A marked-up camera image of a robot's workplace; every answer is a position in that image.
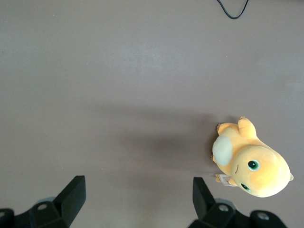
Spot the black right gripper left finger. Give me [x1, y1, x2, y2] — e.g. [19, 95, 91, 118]
[14, 175, 86, 228]

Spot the black looped cable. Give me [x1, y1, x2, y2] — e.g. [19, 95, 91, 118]
[216, 0, 250, 19]

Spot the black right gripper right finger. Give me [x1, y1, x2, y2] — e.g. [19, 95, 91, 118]
[187, 177, 238, 228]

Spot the orange plush toy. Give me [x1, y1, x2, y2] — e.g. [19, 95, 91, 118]
[210, 115, 295, 198]

